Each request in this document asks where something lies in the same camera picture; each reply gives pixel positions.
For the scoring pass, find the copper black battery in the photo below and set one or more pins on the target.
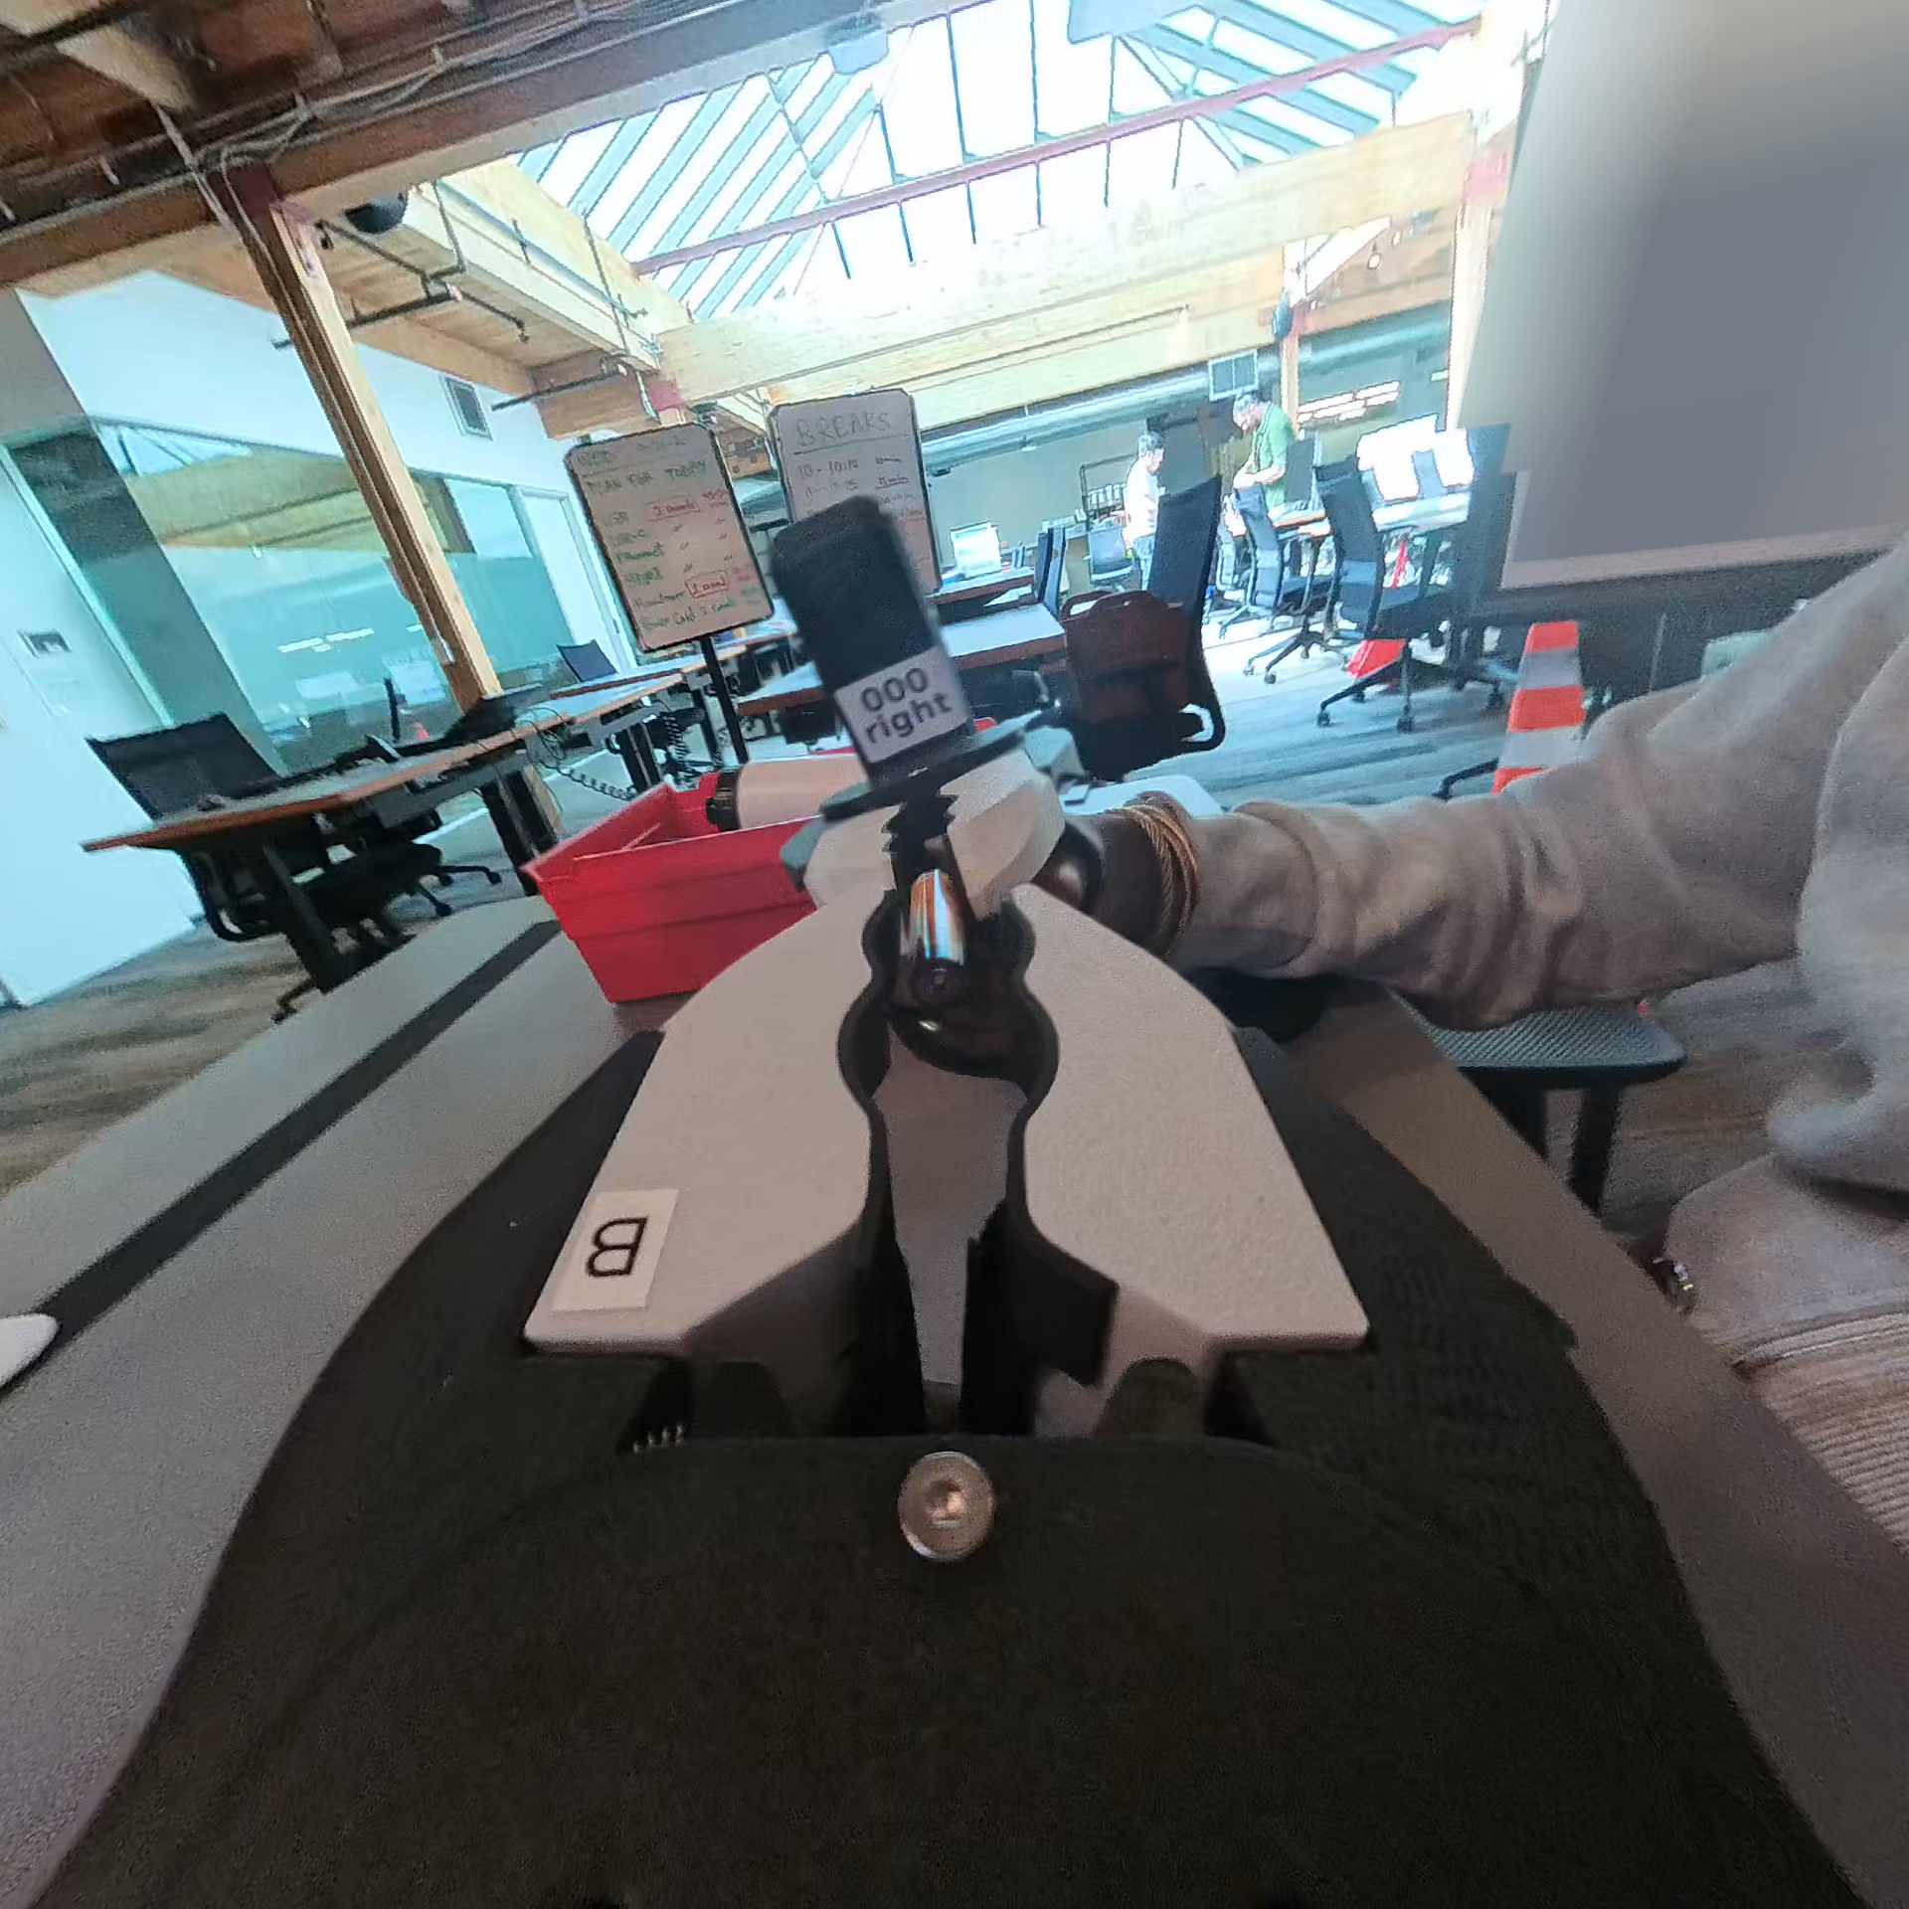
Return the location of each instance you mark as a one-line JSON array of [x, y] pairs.
[[936, 925]]

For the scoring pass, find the person's right hand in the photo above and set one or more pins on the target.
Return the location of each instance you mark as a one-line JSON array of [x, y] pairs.
[[1077, 863]]

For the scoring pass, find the brown chair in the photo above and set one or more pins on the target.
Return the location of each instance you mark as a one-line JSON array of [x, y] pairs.
[[1140, 670]]

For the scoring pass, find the white bottle black cap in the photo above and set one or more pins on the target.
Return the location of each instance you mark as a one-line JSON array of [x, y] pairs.
[[781, 791]]

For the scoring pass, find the black perforated armrest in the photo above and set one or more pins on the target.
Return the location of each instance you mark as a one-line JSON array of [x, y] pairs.
[[1550, 1037]]

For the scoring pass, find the orange traffic cone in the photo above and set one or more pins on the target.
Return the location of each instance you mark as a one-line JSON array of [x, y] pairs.
[[1538, 716]]

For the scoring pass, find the white rounded board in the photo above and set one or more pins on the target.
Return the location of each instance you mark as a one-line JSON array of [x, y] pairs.
[[23, 1350]]

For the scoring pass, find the black dome ceiling camera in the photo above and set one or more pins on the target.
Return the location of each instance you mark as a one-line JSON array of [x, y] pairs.
[[375, 215]]

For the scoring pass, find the black office chair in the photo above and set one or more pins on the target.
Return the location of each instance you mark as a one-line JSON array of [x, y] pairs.
[[222, 806], [1372, 567]]

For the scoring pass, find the person's grey hooded jacket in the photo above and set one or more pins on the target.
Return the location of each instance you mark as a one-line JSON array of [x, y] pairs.
[[1818, 1282]]

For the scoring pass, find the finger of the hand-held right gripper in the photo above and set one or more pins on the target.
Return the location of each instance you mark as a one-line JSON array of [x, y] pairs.
[[1014, 835], [844, 861]]

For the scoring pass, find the handwritten whiteboard on stand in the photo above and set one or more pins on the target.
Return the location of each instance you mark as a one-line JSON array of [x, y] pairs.
[[856, 461], [664, 537]]

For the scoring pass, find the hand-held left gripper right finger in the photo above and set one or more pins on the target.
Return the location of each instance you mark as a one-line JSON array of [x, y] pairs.
[[1194, 1193]]

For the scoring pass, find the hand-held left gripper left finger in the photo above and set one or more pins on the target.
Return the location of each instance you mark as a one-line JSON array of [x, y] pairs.
[[729, 1178]]

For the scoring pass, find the person's right forearm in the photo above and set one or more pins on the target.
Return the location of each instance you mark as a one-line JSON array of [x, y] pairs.
[[1567, 851]]

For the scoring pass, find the white ceiling access point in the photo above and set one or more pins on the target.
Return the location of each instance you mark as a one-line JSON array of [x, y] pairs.
[[861, 48]]

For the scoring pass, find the red plastic bin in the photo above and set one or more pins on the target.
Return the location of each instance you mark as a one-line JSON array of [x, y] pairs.
[[671, 909]]

